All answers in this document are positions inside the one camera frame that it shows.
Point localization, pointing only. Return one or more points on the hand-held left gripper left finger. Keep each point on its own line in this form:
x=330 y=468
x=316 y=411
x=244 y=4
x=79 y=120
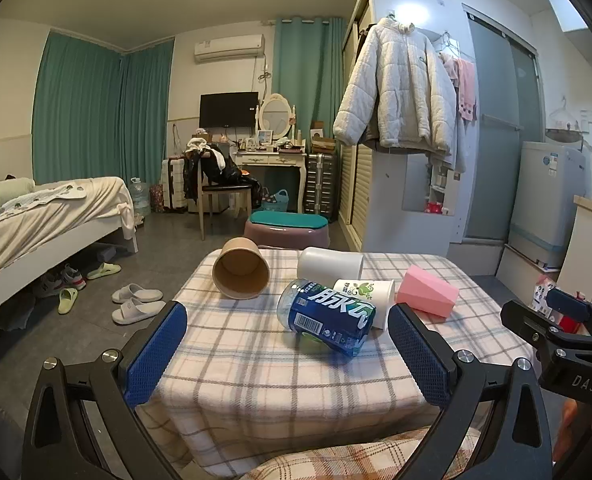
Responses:
x=156 y=355

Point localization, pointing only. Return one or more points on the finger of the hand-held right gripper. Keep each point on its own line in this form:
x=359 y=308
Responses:
x=570 y=305
x=540 y=327

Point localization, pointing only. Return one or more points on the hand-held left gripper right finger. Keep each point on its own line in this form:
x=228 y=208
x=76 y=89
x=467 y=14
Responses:
x=415 y=355

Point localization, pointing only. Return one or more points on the blue drink bottle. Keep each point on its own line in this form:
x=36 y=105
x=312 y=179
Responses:
x=326 y=317

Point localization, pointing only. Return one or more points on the white cup with green print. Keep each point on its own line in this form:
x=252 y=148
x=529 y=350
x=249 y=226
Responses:
x=375 y=297

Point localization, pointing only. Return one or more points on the brown paper cup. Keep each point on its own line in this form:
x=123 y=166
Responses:
x=241 y=270

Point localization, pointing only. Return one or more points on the plain white cup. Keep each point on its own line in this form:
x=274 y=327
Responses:
x=328 y=262

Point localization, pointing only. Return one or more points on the person's right hand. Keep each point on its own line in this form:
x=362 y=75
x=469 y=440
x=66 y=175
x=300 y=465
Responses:
x=571 y=417

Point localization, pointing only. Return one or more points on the printed carton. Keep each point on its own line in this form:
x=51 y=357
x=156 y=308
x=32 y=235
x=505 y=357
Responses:
x=543 y=297

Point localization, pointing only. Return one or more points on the white slipper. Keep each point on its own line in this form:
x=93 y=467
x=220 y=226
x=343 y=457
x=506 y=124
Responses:
x=138 y=310
x=136 y=291

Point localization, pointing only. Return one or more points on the white board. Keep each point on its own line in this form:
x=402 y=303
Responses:
x=523 y=265

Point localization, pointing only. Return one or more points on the white cabinet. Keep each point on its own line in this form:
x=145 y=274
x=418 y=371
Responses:
x=590 y=245

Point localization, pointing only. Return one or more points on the pink wedge block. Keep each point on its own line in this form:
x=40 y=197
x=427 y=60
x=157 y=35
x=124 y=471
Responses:
x=425 y=290

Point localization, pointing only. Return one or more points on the green slipper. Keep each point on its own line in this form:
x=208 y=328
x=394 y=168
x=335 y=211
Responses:
x=103 y=271
x=68 y=301

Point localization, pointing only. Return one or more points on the plaid tablecloth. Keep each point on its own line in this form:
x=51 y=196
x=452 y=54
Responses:
x=256 y=370

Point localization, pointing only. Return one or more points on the white washing machine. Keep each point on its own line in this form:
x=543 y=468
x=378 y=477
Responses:
x=545 y=200

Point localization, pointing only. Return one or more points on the grey sneakers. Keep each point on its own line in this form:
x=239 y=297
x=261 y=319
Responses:
x=58 y=282

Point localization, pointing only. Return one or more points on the orange plaid cloth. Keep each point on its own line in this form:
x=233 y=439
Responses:
x=336 y=462

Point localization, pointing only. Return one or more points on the white wardrobe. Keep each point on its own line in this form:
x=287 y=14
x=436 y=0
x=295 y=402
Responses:
x=405 y=210

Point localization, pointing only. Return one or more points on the red gift bag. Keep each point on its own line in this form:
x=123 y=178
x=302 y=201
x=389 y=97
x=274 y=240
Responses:
x=156 y=199

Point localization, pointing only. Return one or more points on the clear water jug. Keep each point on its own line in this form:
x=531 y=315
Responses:
x=140 y=199

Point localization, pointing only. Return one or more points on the frosted glass sliding door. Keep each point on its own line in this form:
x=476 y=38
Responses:
x=495 y=160

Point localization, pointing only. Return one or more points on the bed with cream sheet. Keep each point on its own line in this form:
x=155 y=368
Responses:
x=61 y=220

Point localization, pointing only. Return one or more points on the white striped suitcase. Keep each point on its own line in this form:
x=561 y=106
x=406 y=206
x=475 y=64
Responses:
x=173 y=185

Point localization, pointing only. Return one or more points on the wooden chair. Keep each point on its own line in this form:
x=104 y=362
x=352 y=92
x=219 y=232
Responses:
x=223 y=192

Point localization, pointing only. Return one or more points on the pink stool with teal top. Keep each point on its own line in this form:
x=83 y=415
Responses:
x=286 y=227

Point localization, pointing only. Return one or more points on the teal basket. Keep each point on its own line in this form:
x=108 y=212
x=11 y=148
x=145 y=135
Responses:
x=275 y=202

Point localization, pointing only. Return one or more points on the silver suitcase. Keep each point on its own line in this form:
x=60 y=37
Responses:
x=321 y=185

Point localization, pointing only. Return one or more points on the printed blanket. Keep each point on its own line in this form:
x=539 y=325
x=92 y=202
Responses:
x=26 y=205

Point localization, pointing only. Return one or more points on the pile of clothes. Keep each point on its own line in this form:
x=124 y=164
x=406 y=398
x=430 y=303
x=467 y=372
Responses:
x=211 y=160

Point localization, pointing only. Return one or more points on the pale green quilt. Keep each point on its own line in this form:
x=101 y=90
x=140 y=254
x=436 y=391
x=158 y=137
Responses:
x=1 y=190

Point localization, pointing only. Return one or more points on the white dressing table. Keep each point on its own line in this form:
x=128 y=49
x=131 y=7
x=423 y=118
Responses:
x=276 y=162

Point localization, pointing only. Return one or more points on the cardboard boxes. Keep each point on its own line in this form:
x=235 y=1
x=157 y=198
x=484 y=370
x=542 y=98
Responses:
x=322 y=140

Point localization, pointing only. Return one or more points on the pink garment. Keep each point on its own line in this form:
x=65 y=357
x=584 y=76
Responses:
x=466 y=85

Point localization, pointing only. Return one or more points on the narrow green curtain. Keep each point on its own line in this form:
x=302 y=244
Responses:
x=146 y=110

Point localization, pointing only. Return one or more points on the black television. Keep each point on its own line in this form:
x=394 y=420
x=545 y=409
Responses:
x=228 y=109

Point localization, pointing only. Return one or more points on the wide green curtain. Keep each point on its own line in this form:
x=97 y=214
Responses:
x=76 y=110

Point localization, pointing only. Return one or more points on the white puffer jacket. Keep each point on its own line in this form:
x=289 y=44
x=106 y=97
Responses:
x=400 y=90

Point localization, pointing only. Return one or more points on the oval vanity mirror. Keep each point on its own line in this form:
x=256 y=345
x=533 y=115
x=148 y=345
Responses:
x=276 y=115

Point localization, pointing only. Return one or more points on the green curtain behind dressing table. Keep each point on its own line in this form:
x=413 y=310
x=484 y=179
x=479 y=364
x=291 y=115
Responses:
x=308 y=75

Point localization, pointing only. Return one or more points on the skylight window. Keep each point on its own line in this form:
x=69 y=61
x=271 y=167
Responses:
x=563 y=5

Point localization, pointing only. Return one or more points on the white air conditioner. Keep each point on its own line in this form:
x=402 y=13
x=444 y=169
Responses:
x=230 y=47

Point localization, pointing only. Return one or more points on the photo frame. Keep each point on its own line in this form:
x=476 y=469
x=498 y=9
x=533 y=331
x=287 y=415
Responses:
x=264 y=137

